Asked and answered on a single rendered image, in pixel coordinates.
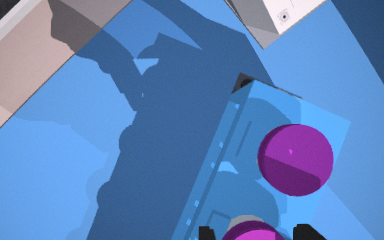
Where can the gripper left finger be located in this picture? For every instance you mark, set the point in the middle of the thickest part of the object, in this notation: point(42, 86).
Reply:
point(205, 233)

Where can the grey control panel with blue and green buttons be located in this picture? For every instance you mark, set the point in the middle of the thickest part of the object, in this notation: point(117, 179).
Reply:
point(273, 16)

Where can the blue flat mat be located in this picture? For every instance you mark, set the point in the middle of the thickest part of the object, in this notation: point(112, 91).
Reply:
point(109, 148)

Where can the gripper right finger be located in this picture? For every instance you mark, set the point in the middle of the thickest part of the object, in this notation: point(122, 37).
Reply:
point(305, 231)

